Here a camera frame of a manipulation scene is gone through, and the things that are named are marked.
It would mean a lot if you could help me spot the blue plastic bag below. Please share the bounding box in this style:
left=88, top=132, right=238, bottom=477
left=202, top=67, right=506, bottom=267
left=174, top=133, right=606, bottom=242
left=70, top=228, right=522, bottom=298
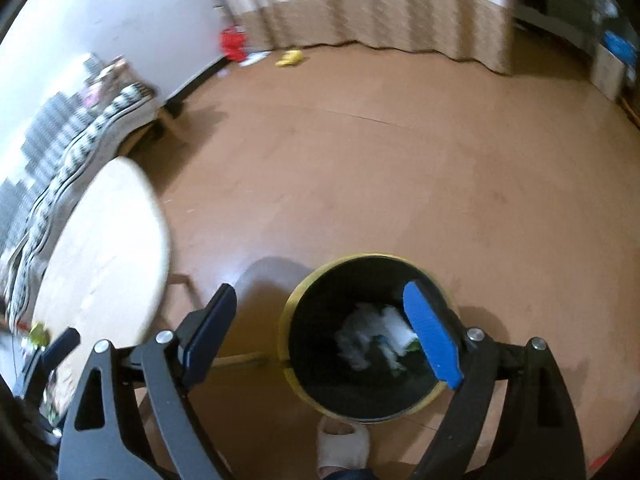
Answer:
left=602, top=30, right=639, bottom=67

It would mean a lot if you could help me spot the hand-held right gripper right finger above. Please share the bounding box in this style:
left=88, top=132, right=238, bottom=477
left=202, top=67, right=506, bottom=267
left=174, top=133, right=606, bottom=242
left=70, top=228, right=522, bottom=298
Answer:
left=402, top=280, right=587, bottom=480

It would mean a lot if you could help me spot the beige patterned curtain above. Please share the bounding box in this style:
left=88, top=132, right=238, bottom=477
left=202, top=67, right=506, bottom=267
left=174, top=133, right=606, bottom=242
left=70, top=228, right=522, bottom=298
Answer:
left=199, top=0, right=517, bottom=77

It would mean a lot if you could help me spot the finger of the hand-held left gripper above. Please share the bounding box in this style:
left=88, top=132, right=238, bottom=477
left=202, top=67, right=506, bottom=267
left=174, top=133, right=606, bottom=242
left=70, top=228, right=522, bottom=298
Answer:
left=42, top=328, right=82, bottom=377

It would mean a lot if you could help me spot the cardboard box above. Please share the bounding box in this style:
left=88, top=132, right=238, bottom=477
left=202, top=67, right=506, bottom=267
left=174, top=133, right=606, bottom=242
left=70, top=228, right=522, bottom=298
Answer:
left=590, top=42, right=627, bottom=102

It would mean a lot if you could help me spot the red plastic bag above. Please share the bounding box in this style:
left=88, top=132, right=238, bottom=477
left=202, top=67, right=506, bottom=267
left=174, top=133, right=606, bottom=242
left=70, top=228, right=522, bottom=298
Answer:
left=220, top=25, right=250, bottom=64

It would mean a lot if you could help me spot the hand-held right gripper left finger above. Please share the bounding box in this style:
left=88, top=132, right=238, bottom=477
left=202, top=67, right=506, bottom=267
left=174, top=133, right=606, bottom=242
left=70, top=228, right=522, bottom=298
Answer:
left=59, top=283, right=238, bottom=480

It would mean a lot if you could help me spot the pink patterned pillow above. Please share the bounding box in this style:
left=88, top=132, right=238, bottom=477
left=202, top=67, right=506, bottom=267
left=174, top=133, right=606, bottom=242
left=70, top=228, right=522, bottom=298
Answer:
left=80, top=55, right=132, bottom=108

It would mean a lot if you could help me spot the round wooden table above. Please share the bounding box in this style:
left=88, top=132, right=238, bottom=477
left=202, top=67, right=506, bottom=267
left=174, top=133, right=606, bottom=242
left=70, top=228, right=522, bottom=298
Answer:
left=30, top=156, right=268, bottom=421

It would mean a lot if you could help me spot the white slipper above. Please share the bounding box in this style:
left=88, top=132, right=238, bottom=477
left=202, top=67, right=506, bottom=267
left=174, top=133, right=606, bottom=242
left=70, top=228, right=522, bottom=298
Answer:
left=316, top=417, right=372, bottom=476

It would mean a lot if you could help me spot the crumpled white tissue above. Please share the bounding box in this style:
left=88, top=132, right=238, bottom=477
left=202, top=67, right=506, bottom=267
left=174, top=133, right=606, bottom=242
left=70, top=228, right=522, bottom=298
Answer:
left=334, top=302, right=418, bottom=372

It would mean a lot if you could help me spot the blue pants leg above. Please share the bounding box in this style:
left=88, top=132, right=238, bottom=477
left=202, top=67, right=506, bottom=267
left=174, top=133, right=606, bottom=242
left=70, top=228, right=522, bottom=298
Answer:
left=320, top=467, right=382, bottom=480

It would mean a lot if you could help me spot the black yellow-rimmed trash bin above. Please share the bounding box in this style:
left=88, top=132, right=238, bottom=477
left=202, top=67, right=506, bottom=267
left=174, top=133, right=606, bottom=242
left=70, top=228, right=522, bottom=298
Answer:
left=278, top=253, right=461, bottom=423

